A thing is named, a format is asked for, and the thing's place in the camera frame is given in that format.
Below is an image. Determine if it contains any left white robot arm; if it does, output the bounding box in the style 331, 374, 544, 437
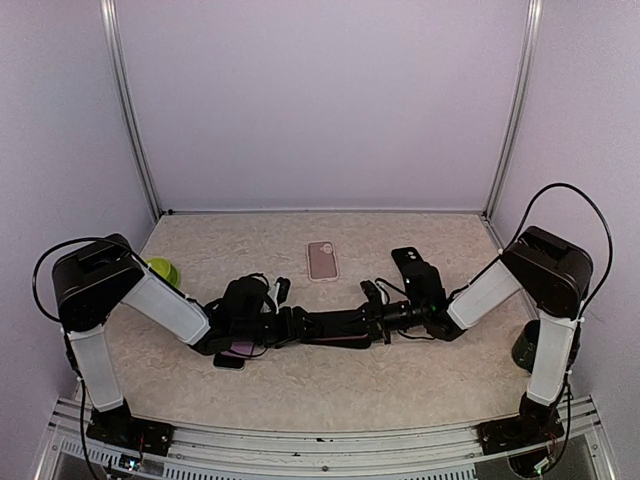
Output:
32, 234, 320, 445

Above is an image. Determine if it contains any purple phone on stack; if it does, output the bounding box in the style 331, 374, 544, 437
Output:
226, 341, 255, 358

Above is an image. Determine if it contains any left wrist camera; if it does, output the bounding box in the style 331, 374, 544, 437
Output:
267, 277, 291, 314

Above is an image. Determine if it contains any face-up phone under stack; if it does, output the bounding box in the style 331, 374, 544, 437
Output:
213, 351, 246, 370

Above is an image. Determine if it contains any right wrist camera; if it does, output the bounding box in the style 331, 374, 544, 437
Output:
360, 280, 389, 305

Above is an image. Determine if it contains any green plate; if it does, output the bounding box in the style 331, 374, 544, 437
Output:
168, 268, 181, 289

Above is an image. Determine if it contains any aluminium frame post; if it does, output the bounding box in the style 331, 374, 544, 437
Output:
483, 0, 544, 224
100, 0, 163, 222

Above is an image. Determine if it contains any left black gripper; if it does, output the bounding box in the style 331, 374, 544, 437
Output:
233, 306, 324, 349

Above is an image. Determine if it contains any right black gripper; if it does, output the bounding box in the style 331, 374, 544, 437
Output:
337, 292, 428, 344

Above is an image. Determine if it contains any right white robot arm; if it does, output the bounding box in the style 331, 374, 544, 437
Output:
331, 213, 538, 430

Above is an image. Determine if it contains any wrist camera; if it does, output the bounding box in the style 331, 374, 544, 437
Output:
360, 280, 389, 305
267, 277, 291, 314

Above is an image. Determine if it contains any left aluminium frame post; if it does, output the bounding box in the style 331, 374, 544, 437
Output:
100, 0, 163, 222

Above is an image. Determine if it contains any black phone case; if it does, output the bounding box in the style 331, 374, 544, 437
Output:
306, 309, 361, 337
391, 247, 424, 272

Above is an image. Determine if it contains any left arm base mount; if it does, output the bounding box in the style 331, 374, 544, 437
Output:
86, 402, 175, 457

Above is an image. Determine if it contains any green bowl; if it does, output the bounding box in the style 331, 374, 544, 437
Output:
146, 257, 178, 284

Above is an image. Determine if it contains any dark green mug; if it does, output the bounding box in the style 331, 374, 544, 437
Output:
511, 319, 541, 374

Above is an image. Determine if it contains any front aluminium rail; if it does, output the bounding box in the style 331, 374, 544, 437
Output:
34, 394, 616, 480

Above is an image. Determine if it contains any purple phone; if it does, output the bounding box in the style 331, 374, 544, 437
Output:
299, 334, 372, 350
226, 341, 255, 358

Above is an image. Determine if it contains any right aluminium frame post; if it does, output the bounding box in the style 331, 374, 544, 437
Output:
483, 0, 544, 224

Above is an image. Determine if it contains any pink phone case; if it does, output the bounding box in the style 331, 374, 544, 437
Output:
306, 241, 339, 282

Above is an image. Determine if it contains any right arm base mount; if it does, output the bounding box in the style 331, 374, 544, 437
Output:
476, 394, 565, 455

